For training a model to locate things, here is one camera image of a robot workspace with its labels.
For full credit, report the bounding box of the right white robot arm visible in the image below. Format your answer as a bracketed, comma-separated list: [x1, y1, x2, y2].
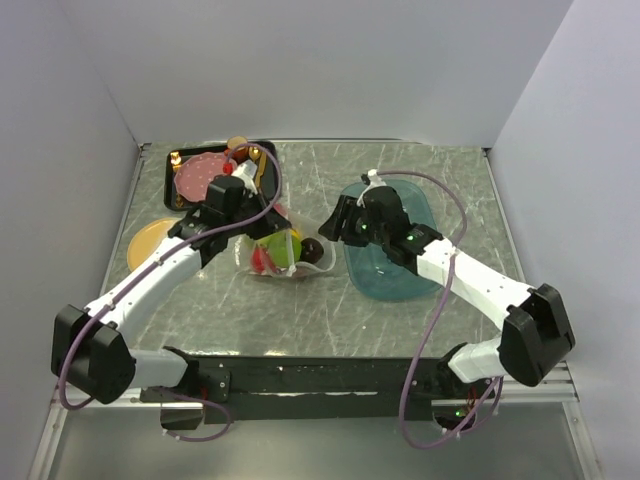
[318, 186, 576, 398]

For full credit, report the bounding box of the gold fork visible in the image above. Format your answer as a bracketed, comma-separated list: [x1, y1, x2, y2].
[170, 151, 183, 207]

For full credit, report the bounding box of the teal plastic fruit tray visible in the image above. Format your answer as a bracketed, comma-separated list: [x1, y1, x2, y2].
[339, 178, 444, 302]

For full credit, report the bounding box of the green apple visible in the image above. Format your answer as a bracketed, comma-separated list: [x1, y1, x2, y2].
[266, 231, 301, 268]

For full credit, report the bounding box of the pink polka dot plate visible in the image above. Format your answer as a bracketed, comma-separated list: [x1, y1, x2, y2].
[174, 152, 226, 203]

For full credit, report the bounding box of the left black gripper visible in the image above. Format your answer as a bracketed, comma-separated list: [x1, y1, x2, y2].
[224, 187, 291, 241]

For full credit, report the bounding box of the gold spoon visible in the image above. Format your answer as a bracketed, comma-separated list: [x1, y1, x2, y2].
[248, 146, 262, 165]

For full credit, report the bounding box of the orange cup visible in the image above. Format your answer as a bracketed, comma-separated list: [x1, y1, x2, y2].
[227, 136, 248, 154]

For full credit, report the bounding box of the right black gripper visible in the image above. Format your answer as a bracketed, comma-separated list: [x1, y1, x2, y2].
[317, 195, 388, 249]

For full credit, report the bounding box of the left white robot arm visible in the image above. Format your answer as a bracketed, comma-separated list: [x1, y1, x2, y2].
[51, 176, 291, 409]

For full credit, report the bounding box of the red apple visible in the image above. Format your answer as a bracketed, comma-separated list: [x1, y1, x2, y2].
[250, 247, 274, 275]

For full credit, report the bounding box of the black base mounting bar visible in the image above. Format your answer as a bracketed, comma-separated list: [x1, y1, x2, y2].
[139, 344, 501, 422]

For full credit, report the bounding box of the clear polka dot zip bag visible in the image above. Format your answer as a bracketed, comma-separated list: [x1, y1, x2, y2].
[234, 205, 336, 278]

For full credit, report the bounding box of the yellow floral plate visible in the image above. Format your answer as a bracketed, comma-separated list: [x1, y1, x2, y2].
[127, 217, 179, 272]

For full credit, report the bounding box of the aluminium frame rail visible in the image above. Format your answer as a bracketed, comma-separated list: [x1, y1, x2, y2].
[49, 389, 151, 409]

